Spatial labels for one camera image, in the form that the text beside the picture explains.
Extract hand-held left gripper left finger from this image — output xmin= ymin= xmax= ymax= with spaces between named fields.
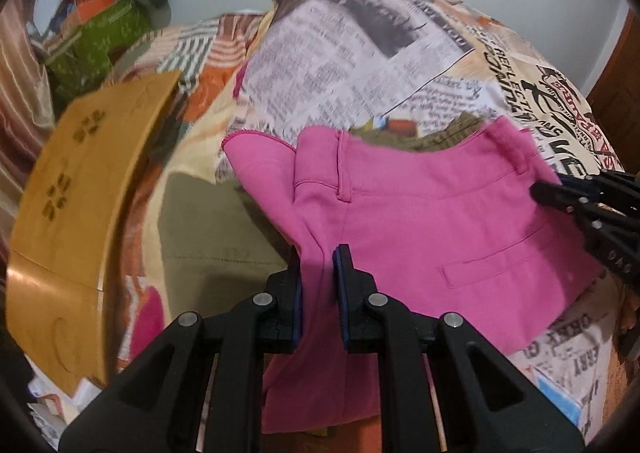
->
xmin=59 ymin=245 xmax=305 ymax=453

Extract white papers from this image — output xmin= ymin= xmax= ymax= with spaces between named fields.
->
xmin=27 ymin=373 xmax=103 ymax=436

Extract orange box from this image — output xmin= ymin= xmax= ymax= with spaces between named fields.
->
xmin=69 ymin=0 xmax=117 ymax=20

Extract olive green garment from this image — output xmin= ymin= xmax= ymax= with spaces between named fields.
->
xmin=159 ymin=112 xmax=493 ymax=329

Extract striped brown satin cloth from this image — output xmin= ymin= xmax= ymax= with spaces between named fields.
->
xmin=0 ymin=0 xmax=57 ymax=218

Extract brown wooden door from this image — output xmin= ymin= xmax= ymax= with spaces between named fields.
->
xmin=585 ymin=8 xmax=640 ymax=174

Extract newspaper print blanket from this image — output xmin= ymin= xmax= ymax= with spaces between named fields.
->
xmin=102 ymin=0 xmax=626 ymax=440

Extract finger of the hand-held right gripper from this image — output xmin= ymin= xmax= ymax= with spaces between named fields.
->
xmin=556 ymin=170 xmax=640 ymax=218
xmin=530 ymin=182 xmax=640 ymax=284

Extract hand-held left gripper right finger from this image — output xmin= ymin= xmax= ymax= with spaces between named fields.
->
xmin=332 ymin=244 xmax=586 ymax=453

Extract yellow wooden board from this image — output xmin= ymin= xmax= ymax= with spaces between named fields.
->
xmin=7 ymin=70 xmax=183 ymax=396

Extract pink pants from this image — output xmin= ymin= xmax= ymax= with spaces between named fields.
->
xmin=221 ymin=115 xmax=607 ymax=434

